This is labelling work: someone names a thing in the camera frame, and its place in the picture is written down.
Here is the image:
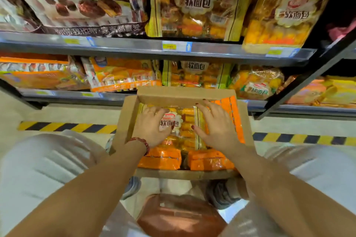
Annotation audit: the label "yellow cake bag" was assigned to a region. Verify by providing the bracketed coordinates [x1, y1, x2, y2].
[314, 76, 356, 109]

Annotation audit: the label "person's right forearm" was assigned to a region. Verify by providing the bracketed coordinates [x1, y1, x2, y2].
[229, 146, 356, 237]

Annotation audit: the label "person's left forearm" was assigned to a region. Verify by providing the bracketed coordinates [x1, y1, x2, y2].
[5, 141, 148, 237]

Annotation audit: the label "black shelf upright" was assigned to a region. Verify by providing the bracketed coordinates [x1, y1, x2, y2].
[254, 27, 356, 121]

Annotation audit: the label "person's left hand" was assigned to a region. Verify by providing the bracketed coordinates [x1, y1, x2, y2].
[132, 106, 173, 149]

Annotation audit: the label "orange snack packet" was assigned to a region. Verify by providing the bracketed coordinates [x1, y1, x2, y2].
[138, 146, 182, 171]
[211, 95, 246, 144]
[187, 149, 236, 172]

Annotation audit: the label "red bead bracelet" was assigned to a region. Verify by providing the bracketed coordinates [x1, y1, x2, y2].
[128, 137, 150, 156]

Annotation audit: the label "orange soft bread bag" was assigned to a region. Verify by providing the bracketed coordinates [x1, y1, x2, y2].
[241, 0, 335, 54]
[228, 65, 285, 101]

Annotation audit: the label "pink packet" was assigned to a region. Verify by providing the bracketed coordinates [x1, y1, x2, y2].
[327, 19, 356, 42]

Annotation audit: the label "brown chocolate pie bag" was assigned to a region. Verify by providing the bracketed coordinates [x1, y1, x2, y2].
[0, 0, 43, 33]
[11, 0, 148, 38]

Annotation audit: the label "white trousers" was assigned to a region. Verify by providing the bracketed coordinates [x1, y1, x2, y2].
[0, 130, 356, 237]

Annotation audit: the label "shiny brown bag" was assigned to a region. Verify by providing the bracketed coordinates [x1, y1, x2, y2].
[136, 193, 228, 237]

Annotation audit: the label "yellow black hazard tape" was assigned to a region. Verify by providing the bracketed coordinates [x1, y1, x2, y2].
[17, 121, 356, 146]

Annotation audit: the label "orange cake bag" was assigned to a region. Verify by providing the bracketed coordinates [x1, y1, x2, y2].
[0, 56, 90, 91]
[278, 75, 332, 106]
[81, 56, 163, 93]

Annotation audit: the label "yellow soft bread bag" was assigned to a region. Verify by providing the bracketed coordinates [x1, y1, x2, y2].
[145, 0, 256, 42]
[162, 60, 233, 89]
[138, 103, 208, 157]

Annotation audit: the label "grey left shoe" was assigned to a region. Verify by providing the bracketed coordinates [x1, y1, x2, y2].
[105, 136, 142, 201]

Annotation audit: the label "brown cardboard box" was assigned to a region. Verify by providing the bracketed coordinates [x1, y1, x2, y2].
[109, 86, 255, 181]

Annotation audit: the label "person's right hand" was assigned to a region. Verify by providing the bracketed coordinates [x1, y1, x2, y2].
[191, 100, 243, 154]

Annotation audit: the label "grey shoe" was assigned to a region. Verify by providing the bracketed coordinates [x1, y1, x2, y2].
[105, 136, 142, 201]
[205, 176, 250, 210]

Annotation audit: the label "grey right shoe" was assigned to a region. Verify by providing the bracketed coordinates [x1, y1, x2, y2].
[205, 176, 250, 210]

